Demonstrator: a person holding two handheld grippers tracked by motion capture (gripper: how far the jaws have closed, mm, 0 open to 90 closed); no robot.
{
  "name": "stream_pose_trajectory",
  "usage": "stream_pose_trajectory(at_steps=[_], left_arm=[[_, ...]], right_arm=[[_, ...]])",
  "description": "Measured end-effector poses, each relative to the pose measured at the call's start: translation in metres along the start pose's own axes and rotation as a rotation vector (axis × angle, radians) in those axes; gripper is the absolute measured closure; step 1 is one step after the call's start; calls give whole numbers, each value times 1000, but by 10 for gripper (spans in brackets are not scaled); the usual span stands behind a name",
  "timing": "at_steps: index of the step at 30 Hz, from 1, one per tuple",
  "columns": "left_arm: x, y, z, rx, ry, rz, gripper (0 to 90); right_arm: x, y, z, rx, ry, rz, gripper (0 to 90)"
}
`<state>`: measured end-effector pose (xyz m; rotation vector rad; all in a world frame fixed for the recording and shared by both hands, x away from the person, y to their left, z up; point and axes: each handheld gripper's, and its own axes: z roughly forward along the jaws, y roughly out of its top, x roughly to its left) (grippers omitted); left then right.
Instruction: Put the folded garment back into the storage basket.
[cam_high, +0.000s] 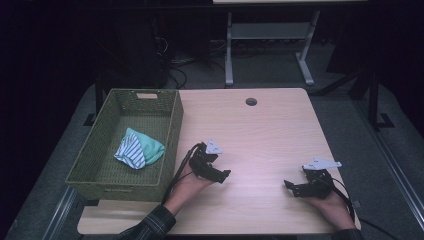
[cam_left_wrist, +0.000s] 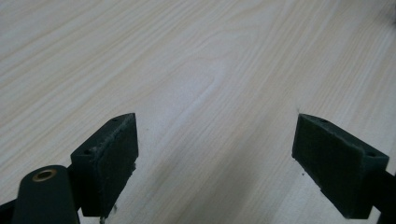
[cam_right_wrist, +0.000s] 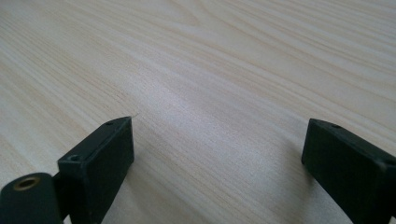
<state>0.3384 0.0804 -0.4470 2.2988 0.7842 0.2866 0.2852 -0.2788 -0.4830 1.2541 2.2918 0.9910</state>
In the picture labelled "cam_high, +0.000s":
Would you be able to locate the person's left hand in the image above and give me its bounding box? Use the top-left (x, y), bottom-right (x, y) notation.
top-left (164, 164), bottom-right (214, 216)

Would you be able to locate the black metal post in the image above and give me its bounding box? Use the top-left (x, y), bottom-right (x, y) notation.
top-left (366, 68), bottom-right (396, 132)
top-left (83, 71), bottom-right (105, 128)

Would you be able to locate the grey metal stand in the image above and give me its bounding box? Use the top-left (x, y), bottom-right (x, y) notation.
top-left (223, 9), bottom-right (321, 88)

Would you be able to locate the metal floor rail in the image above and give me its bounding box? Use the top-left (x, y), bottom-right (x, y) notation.
top-left (353, 99), bottom-right (424, 232)
top-left (41, 185), bottom-right (80, 240)

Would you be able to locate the green woven basket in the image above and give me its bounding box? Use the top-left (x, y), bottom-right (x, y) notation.
top-left (65, 88), bottom-right (185, 203)

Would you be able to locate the person's right hand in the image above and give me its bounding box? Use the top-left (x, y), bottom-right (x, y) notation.
top-left (304, 193), bottom-right (356, 231)

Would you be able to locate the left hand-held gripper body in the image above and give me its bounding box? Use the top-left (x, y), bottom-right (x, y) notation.
top-left (189, 138), bottom-right (223, 181)

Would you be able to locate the right hand-held gripper black cable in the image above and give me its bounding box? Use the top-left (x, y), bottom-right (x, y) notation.
top-left (328, 178), bottom-right (355, 221)

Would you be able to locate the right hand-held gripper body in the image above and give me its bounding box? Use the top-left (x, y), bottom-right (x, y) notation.
top-left (301, 157), bottom-right (343, 200)

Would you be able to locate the tangle of black cables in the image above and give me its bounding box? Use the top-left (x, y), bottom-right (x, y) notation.
top-left (151, 33), bottom-right (189, 90)

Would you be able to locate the left hand-held gripper black cable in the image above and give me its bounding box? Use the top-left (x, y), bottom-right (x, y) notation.
top-left (161, 142), bottom-right (206, 205)

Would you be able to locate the teal striped pet garment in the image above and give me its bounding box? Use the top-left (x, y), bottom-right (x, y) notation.
top-left (113, 127), bottom-right (166, 170)

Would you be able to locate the hand-held gripper black cable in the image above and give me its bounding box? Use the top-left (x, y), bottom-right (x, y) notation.
top-left (328, 178), bottom-right (355, 221)
top-left (161, 142), bottom-right (206, 205)

